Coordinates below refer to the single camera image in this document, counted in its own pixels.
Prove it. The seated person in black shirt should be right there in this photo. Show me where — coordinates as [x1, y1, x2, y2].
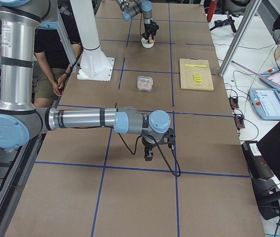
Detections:
[33, 12, 83, 107]

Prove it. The black computer tower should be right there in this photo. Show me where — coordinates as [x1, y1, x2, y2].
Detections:
[241, 141, 274, 180]

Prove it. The clear plastic egg box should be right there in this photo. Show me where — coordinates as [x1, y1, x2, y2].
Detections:
[137, 76, 154, 91]

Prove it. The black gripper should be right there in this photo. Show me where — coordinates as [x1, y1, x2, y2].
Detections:
[143, 21, 159, 42]
[142, 135, 157, 161]

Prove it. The wooden cutting board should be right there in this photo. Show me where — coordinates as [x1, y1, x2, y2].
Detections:
[179, 58, 214, 91]

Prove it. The red cylinder bottle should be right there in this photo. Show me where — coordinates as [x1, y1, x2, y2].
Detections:
[207, 0, 217, 18]

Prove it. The aluminium frame post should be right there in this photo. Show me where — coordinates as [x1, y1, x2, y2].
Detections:
[218, 0, 262, 77]

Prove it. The white ceramic bowl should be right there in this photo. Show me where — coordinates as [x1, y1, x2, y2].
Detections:
[141, 38, 155, 48]

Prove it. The yellow plastic knife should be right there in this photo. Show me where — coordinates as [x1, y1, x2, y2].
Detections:
[185, 64, 207, 68]

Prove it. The blue teach pendant near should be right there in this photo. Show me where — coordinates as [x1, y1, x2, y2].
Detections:
[249, 88, 280, 120]

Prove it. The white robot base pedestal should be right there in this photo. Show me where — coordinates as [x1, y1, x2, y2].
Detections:
[70, 0, 115, 81]

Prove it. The brown egg in box front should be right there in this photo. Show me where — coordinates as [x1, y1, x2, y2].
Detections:
[138, 81, 146, 90]

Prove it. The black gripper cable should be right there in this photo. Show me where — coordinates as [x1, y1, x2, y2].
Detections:
[118, 132, 182, 177]

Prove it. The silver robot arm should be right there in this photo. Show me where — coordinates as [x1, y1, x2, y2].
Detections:
[116, 0, 159, 44]
[0, 0, 174, 160]

